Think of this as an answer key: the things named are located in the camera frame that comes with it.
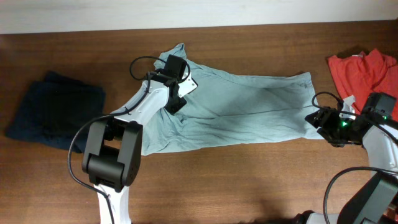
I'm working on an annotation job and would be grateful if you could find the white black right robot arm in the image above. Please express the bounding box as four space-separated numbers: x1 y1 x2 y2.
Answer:
291 93 397 224

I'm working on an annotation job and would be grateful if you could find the light blue t-shirt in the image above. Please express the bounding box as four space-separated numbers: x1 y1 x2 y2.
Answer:
142 61 321 156

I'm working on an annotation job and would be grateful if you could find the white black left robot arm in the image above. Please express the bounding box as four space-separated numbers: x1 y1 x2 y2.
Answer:
81 55 198 223

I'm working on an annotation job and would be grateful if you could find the dark navy folded garment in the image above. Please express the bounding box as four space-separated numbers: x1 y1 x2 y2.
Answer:
5 72 106 150

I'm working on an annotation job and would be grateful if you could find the red garment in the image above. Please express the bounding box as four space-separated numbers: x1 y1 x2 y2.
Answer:
327 49 398 114

